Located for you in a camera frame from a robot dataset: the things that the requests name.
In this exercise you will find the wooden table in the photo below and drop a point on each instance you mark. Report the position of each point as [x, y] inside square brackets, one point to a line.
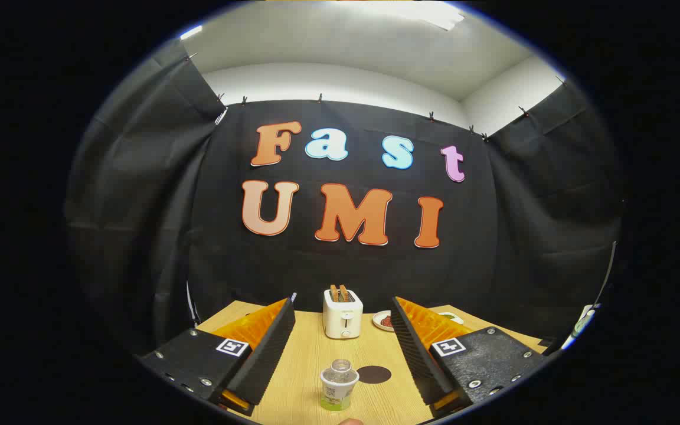
[310, 354]

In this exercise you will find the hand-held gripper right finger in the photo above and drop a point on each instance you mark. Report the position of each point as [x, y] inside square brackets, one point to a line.
[414, 348]

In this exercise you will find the white divided dish with seeds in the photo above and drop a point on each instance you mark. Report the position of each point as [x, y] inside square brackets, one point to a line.
[453, 318]

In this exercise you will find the brown toast slice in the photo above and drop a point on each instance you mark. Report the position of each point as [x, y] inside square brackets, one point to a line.
[344, 293]
[334, 293]

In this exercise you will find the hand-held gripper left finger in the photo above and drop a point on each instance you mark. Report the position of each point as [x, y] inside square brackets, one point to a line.
[269, 348]

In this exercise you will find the white toaster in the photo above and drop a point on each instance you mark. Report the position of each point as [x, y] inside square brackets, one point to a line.
[342, 319]

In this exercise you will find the ceiling light strip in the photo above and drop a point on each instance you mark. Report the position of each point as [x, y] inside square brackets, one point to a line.
[434, 16]

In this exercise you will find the round plate with brown food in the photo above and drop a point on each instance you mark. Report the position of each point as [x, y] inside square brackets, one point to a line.
[383, 321]

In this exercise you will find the dark brown round coaster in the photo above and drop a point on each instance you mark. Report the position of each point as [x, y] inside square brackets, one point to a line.
[375, 375]

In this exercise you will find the clear juice bottle white label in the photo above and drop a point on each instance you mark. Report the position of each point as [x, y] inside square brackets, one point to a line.
[339, 386]

